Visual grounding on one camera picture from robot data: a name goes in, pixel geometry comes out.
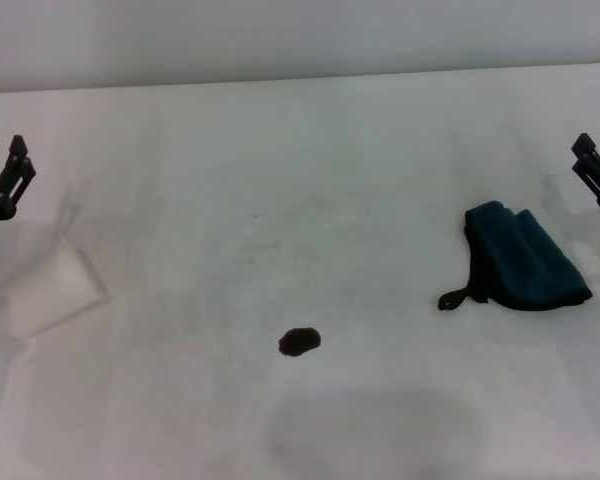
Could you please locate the white paper cup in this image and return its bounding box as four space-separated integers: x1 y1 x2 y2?
0 244 112 341

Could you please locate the black water stain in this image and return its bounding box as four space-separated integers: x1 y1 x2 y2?
278 326 323 358

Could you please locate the blue rag with black trim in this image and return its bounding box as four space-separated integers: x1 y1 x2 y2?
437 199 594 312

